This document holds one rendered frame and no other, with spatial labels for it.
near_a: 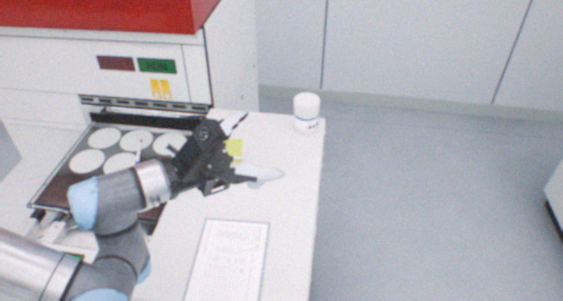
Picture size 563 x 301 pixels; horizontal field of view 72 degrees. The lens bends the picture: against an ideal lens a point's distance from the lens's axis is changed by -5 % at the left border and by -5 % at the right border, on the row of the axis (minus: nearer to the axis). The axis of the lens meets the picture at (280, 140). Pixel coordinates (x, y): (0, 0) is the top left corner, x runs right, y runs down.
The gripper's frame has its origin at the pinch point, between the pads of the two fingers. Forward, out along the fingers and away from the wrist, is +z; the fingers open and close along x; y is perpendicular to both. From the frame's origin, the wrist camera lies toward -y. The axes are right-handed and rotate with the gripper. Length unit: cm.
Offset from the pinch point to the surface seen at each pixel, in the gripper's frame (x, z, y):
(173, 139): -34, -5, 42
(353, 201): -16, 92, 123
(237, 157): -8.8, 1.2, 19.6
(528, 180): 23, 191, 102
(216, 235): 6.0, -10.6, 22.5
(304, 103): -16.8, 24.4, 17.2
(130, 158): -32, -19, 43
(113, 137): -43, -21, 47
